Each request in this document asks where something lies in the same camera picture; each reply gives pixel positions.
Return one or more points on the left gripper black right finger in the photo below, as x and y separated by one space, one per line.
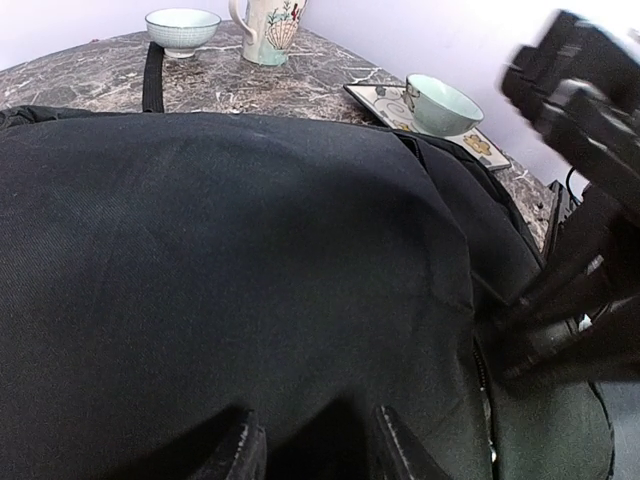
397 453

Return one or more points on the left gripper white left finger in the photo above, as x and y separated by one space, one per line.
241 454

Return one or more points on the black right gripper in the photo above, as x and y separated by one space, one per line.
578 320

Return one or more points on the black student bag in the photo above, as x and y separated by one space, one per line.
162 273

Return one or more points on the pale green bowl on plate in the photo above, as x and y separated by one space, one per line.
438 108

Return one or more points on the floral square plate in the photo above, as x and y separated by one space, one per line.
386 103

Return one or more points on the cream floral mug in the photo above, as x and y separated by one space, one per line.
268 27

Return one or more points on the small celadon bowl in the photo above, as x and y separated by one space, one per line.
181 31

